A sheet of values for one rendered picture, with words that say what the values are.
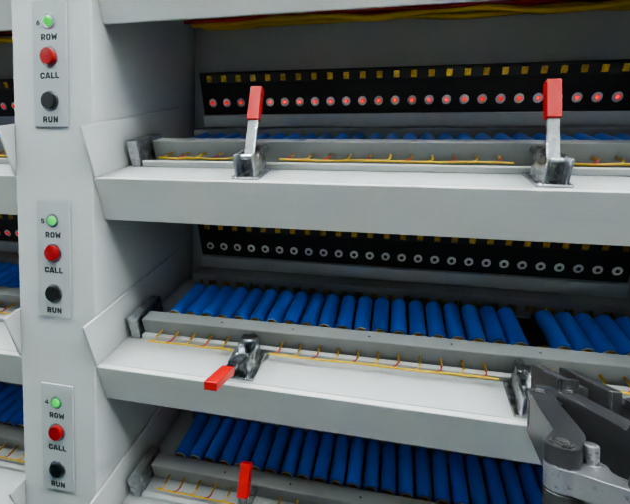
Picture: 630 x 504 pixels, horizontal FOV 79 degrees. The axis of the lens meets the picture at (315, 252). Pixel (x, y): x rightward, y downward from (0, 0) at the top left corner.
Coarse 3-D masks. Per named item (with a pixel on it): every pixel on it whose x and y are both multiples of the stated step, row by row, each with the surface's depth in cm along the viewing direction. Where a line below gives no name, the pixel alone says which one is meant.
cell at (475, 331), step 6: (468, 306) 45; (474, 306) 45; (462, 312) 45; (468, 312) 44; (474, 312) 44; (462, 318) 44; (468, 318) 43; (474, 318) 43; (468, 324) 42; (474, 324) 42; (480, 324) 42; (468, 330) 42; (474, 330) 41; (480, 330) 41; (468, 336) 41; (474, 336) 40; (480, 336) 40
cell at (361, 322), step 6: (360, 300) 47; (366, 300) 47; (360, 306) 46; (366, 306) 46; (360, 312) 45; (366, 312) 45; (360, 318) 43; (366, 318) 44; (354, 324) 43; (360, 324) 42; (366, 324) 43; (366, 330) 42
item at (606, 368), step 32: (160, 320) 44; (192, 320) 43; (224, 320) 43; (352, 352) 40; (384, 352) 39; (416, 352) 39; (448, 352) 38; (480, 352) 37; (512, 352) 37; (544, 352) 37; (576, 352) 37
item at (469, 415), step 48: (144, 288) 47; (528, 288) 47; (576, 288) 46; (624, 288) 45; (96, 336) 40; (144, 384) 40; (192, 384) 38; (240, 384) 37; (288, 384) 37; (336, 384) 37; (384, 384) 37; (432, 384) 37; (480, 384) 37; (336, 432) 37; (384, 432) 36; (432, 432) 35; (480, 432) 34
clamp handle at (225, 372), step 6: (240, 348) 38; (240, 354) 38; (246, 354) 38; (234, 360) 37; (240, 360) 37; (222, 366) 35; (228, 366) 35; (234, 366) 35; (216, 372) 33; (222, 372) 33; (228, 372) 34; (210, 378) 32; (216, 378) 32; (222, 378) 32; (228, 378) 34; (204, 384) 32; (210, 384) 32; (216, 384) 31; (222, 384) 33; (210, 390) 32; (216, 390) 32
